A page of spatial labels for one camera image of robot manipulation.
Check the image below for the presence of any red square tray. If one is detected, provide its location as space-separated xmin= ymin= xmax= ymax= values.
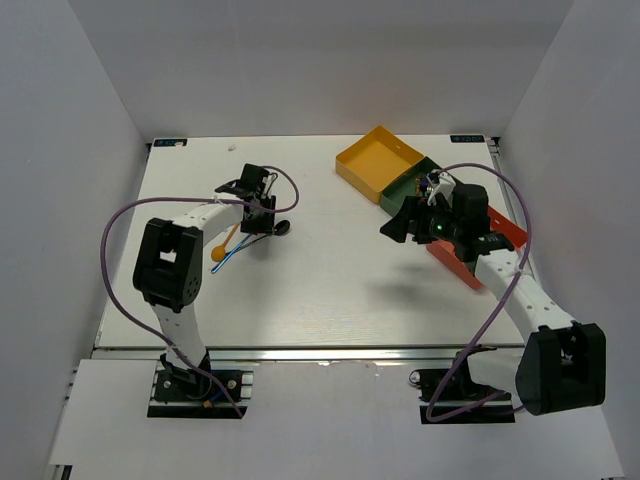
xmin=426 ymin=206 xmax=528 ymax=291

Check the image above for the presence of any corner label sticker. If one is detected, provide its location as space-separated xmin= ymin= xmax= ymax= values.
xmin=152 ymin=138 xmax=188 ymax=148
xmin=449 ymin=134 xmax=485 ymax=143

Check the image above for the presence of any yellow square tray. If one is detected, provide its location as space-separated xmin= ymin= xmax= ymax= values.
xmin=335 ymin=126 xmax=424 ymax=204

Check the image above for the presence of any green square tray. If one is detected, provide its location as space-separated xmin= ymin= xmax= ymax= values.
xmin=379 ymin=157 xmax=440 ymax=216

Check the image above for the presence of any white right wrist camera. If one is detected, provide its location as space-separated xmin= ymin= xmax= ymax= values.
xmin=427 ymin=170 xmax=456 ymax=200

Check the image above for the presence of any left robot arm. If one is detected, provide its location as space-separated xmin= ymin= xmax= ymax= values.
xmin=133 ymin=164 xmax=276 ymax=399

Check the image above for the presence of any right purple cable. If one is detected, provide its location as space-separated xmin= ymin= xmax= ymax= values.
xmin=425 ymin=163 xmax=532 ymax=424

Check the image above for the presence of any black spoon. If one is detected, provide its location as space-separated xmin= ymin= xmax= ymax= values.
xmin=246 ymin=220 xmax=291 ymax=246

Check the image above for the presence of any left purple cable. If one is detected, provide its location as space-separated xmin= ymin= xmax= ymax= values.
xmin=101 ymin=166 xmax=301 ymax=419

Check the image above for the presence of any left corner label sticker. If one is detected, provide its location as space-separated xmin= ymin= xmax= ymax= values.
xmin=152 ymin=138 xmax=188 ymax=148

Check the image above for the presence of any right corner label sticker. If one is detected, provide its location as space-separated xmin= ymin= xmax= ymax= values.
xmin=449 ymin=134 xmax=485 ymax=143

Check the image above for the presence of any wooden yellow spoon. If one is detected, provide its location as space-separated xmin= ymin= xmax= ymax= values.
xmin=211 ymin=224 xmax=240 ymax=263

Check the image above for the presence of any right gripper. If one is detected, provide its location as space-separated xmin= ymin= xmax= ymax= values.
xmin=379 ymin=196 xmax=462 ymax=245

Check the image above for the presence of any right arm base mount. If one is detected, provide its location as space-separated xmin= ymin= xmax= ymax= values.
xmin=408 ymin=363 xmax=524 ymax=425

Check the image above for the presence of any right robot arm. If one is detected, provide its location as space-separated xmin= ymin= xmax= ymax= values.
xmin=380 ymin=183 xmax=606 ymax=416

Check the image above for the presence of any purple cable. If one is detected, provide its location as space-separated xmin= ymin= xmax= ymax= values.
xmin=425 ymin=163 xmax=532 ymax=424
xmin=101 ymin=166 xmax=301 ymax=419

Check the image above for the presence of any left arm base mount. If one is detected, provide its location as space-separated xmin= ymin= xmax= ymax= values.
xmin=147 ymin=362 xmax=254 ymax=420

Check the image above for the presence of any aluminium table edge rail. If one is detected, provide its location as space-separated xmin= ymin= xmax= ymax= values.
xmin=91 ymin=345 xmax=524 ymax=363

